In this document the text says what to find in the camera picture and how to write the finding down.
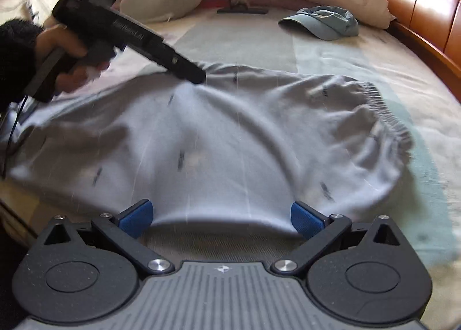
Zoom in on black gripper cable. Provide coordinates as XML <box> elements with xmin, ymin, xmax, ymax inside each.
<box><xmin>0</xmin><ymin>96</ymin><xmax>29</xmax><ymax>179</ymax></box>

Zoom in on black hair clip with flower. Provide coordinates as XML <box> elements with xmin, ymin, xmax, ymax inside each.
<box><xmin>217</xmin><ymin>0</ymin><xmax>269</xmax><ymax>15</ymax></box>

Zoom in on blue cap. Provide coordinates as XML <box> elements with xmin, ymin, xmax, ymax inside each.
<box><xmin>278</xmin><ymin>6</ymin><xmax>360</xmax><ymax>41</ymax></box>

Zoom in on grey pants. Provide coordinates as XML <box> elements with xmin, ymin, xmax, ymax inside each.
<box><xmin>7</xmin><ymin>60</ymin><xmax>415</xmax><ymax>240</ymax></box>

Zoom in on person's left hand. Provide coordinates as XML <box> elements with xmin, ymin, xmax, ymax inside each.
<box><xmin>35</xmin><ymin>24</ymin><xmax>112</xmax><ymax>95</ymax></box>

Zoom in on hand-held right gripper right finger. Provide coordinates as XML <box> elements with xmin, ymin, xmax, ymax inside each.
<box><xmin>270</xmin><ymin>201</ymin><xmax>402</xmax><ymax>275</ymax></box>

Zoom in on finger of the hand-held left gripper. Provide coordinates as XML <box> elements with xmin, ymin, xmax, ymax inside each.
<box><xmin>162</xmin><ymin>41</ymin><xmax>208</xmax><ymax>86</ymax></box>

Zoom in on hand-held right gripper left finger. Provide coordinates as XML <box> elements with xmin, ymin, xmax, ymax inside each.
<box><xmin>43</xmin><ymin>199</ymin><xmax>175</xmax><ymax>275</ymax></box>

